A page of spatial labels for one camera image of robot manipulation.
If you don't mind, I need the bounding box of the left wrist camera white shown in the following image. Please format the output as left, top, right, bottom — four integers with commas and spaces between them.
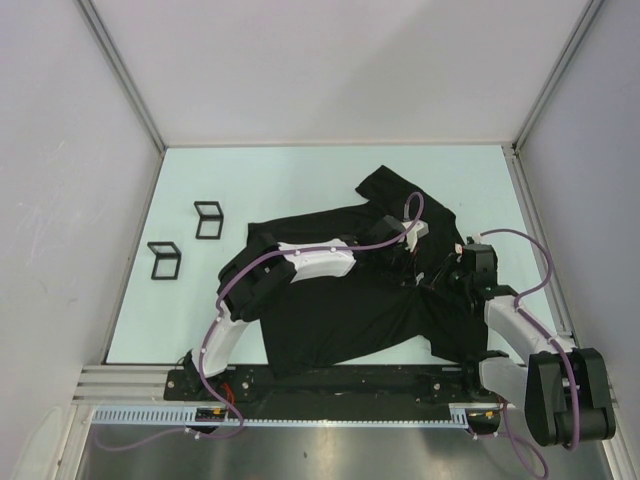
405, 221, 429, 252

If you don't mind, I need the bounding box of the white slotted cable duct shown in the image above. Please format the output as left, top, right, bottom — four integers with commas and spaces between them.
92, 405, 469, 429

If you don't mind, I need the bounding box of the black frame box near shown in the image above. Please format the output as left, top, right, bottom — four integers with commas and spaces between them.
147, 241, 182, 281

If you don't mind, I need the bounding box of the black t-shirt garment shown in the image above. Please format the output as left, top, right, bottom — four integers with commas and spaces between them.
245, 166, 488, 378

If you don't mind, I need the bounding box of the aluminium post right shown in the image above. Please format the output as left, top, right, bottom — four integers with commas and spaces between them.
514, 0, 609, 149

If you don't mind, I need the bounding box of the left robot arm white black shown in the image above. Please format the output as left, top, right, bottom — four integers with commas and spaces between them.
183, 215, 429, 400

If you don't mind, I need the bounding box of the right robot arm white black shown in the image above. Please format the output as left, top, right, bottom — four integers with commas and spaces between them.
435, 243, 617, 448

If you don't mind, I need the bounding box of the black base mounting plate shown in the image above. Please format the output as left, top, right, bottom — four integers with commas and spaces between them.
163, 363, 504, 405

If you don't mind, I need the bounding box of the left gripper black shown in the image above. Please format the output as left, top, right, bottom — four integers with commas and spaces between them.
374, 240, 418, 287

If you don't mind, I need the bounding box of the aluminium post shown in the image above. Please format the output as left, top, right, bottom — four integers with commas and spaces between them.
74, 0, 167, 151
514, 0, 609, 149

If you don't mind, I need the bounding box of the aluminium frame rail front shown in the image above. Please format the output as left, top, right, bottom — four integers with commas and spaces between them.
72, 364, 174, 402

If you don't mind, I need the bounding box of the black frame box far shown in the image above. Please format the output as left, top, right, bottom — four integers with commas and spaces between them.
194, 201, 225, 240

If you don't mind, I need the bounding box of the black frame box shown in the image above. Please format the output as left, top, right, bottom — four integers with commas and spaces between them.
194, 201, 225, 240
147, 241, 182, 281

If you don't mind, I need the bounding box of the aluminium post left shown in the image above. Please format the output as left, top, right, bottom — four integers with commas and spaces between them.
74, 0, 167, 151

